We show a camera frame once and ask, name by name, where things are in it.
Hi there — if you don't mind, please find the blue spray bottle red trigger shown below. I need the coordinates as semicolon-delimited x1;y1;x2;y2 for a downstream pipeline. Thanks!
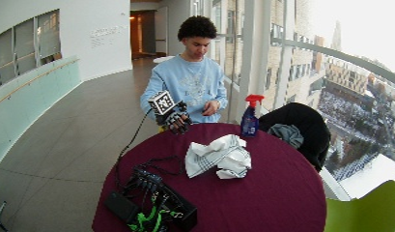
239;94;265;137

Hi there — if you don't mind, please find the black spare glove with green parts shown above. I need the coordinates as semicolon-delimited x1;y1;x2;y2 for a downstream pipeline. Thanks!
120;163;186;232

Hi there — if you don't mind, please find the green chair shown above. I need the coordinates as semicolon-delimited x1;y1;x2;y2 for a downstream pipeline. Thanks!
323;179;395;232

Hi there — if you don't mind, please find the wooden handrail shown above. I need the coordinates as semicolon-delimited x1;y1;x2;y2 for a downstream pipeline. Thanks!
0;57;81;110

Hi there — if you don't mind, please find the the person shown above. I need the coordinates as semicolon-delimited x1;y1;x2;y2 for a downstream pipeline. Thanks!
138;14;229;133

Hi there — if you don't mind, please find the black cable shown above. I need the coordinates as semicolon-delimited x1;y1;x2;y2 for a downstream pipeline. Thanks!
113;107;154;191

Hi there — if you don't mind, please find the black flat box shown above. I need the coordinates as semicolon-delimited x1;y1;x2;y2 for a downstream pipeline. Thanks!
103;190;140;223

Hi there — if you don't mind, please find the dark red tablecloth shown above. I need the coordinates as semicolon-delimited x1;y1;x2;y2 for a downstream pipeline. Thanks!
92;122;328;232

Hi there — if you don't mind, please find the grey cloth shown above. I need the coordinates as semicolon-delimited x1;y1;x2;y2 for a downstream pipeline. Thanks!
266;123;305;150

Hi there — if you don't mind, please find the black jacket on chair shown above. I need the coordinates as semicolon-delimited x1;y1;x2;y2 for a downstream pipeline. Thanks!
257;101;332;173

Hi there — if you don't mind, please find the white round table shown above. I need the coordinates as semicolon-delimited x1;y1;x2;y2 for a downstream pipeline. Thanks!
152;55;177;64

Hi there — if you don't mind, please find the white striped dish towel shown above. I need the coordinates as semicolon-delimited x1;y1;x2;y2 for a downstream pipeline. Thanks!
184;133;254;180

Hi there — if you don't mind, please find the white marker cube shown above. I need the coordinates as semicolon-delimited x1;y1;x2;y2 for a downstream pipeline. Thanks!
146;90;178;116

